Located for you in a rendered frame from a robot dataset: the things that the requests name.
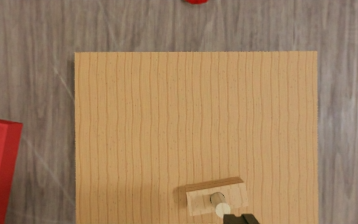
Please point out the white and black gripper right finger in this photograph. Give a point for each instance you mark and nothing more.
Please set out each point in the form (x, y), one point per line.
(248, 219)

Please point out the tan wooden bench board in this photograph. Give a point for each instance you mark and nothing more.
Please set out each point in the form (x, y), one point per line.
(149, 123)

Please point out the small light wooden block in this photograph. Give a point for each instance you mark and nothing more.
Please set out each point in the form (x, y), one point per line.
(199, 194)

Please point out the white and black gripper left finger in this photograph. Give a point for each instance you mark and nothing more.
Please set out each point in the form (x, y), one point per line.
(231, 219)

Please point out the wooden dowel pin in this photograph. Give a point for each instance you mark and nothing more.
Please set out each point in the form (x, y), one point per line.
(220, 204)

